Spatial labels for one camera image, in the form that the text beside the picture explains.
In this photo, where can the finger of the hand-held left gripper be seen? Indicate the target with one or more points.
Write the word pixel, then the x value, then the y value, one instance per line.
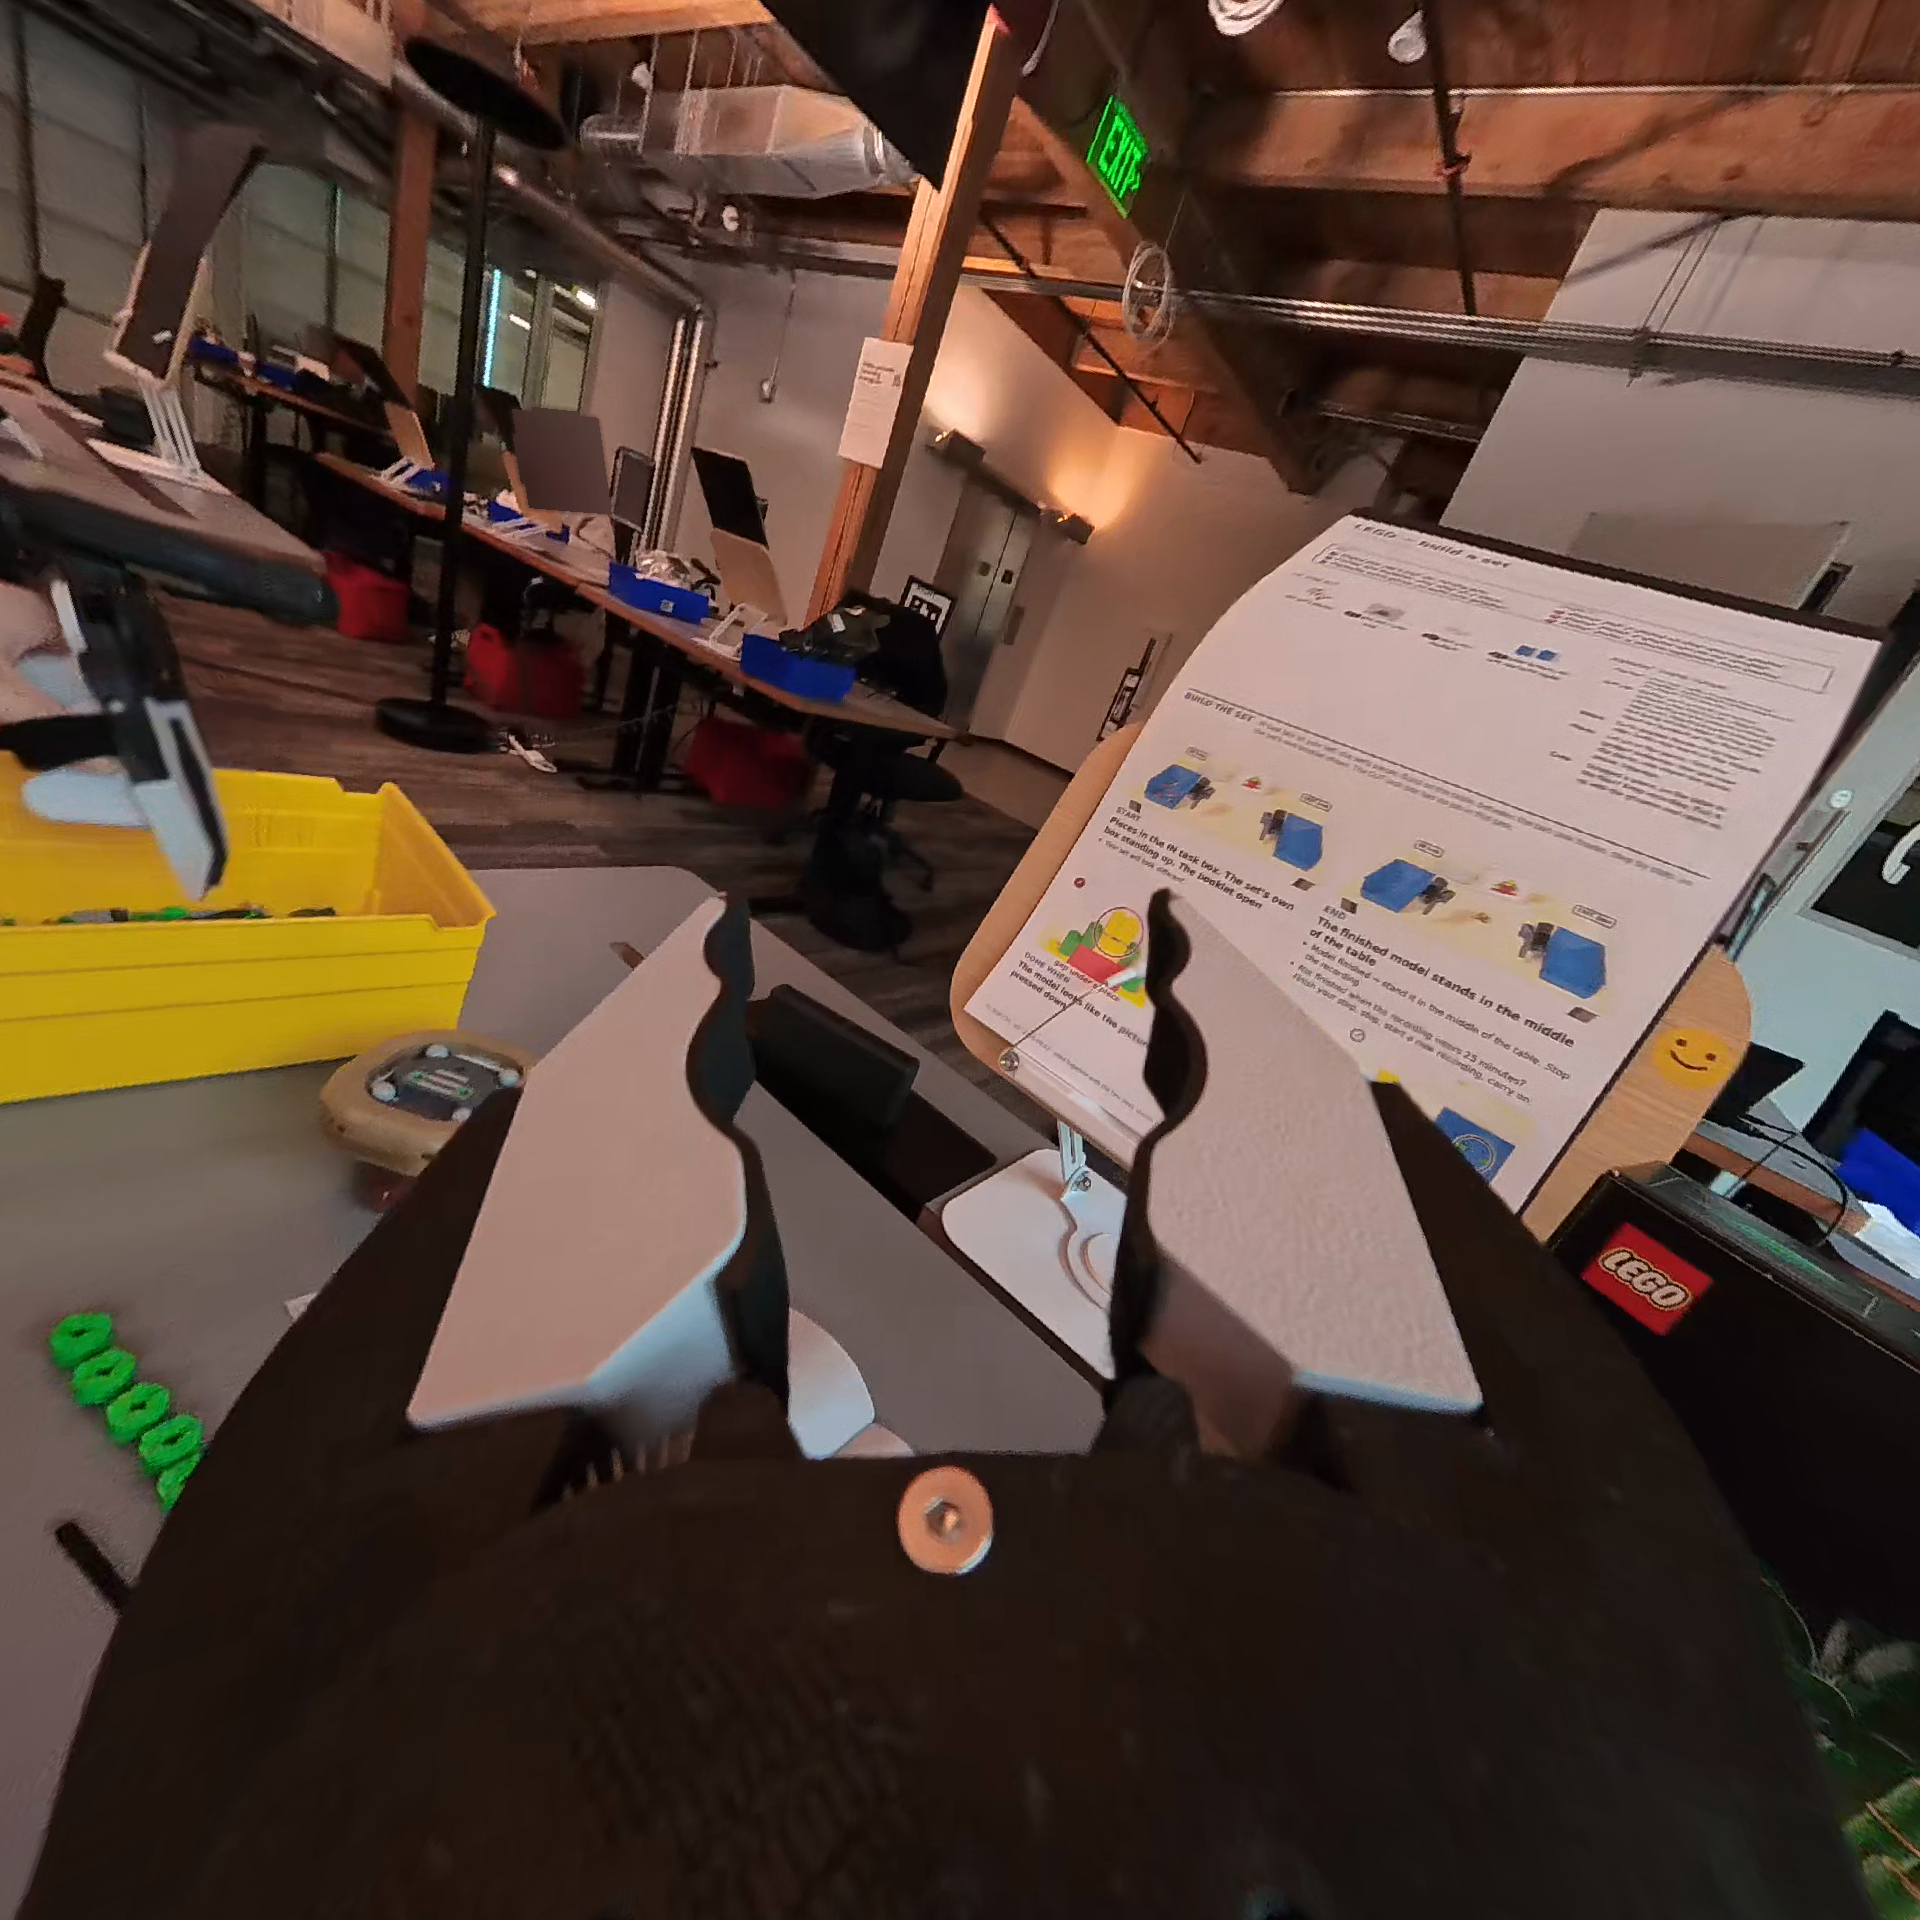
pixel 182 799
pixel 82 791

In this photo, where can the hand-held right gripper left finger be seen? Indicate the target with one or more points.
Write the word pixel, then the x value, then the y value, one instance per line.
pixel 600 1201

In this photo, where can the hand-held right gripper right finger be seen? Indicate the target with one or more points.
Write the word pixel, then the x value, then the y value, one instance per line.
pixel 1289 1201

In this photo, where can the pile of small green bricks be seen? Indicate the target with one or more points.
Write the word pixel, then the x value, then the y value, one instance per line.
pixel 222 910

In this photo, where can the yellow plastic bin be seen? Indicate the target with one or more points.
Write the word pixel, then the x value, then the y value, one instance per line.
pixel 302 990

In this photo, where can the white board stand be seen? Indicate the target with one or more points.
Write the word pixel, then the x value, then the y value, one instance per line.
pixel 1037 1245
pixel 147 416

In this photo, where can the red bin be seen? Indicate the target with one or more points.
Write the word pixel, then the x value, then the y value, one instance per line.
pixel 367 601
pixel 529 674
pixel 741 765

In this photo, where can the tan round puck device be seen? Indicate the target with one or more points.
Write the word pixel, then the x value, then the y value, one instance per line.
pixel 427 1089

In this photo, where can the small black box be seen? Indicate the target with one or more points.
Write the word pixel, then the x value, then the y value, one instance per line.
pixel 835 1050

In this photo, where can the black pole stand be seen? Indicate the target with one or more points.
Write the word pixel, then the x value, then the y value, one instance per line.
pixel 459 451

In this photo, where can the dark display board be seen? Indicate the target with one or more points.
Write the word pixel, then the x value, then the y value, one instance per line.
pixel 192 241

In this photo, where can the instruction sheet on stand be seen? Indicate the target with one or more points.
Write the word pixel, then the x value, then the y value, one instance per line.
pixel 1633 1138

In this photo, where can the printed instruction sheet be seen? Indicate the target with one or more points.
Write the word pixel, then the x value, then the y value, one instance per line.
pixel 1423 839

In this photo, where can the grey monitor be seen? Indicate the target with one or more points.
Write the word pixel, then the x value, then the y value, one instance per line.
pixel 559 462

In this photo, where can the yellow smiley sticker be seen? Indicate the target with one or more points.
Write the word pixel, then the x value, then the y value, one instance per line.
pixel 1691 1050

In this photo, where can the long wooden table row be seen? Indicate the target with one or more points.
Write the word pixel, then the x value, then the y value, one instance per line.
pixel 631 609

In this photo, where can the black office chair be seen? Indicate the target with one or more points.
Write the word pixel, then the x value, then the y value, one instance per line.
pixel 881 780

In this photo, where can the green stacked brick stem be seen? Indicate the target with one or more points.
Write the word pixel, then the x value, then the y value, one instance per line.
pixel 129 1403

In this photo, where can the black box with red logo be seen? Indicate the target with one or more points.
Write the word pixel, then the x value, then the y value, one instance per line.
pixel 1770 1395

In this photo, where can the black monitor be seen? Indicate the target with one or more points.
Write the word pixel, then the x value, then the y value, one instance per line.
pixel 728 497

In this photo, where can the grey metal door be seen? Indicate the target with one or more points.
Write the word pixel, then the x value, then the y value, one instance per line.
pixel 982 613

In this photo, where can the black and white marker tag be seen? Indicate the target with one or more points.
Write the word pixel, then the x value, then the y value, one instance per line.
pixel 927 609

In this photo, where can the white paper notice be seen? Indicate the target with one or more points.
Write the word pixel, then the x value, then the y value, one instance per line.
pixel 876 400

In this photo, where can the green plant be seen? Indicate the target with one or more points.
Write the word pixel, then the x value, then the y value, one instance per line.
pixel 1868 1753

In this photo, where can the metal ceiling pipe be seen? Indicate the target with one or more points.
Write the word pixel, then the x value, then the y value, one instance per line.
pixel 1423 320

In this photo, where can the clear ceiling reel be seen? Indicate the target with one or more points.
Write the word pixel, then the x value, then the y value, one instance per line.
pixel 1149 292

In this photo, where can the green exit sign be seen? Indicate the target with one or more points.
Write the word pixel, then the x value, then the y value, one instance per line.
pixel 1122 156

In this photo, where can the wall lamp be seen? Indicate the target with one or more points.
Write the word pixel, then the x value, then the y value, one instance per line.
pixel 1070 524

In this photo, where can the silver air duct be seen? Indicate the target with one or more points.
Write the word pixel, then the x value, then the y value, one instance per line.
pixel 750 142

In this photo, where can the wooden post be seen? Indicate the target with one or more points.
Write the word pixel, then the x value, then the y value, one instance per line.
pixel 918 331

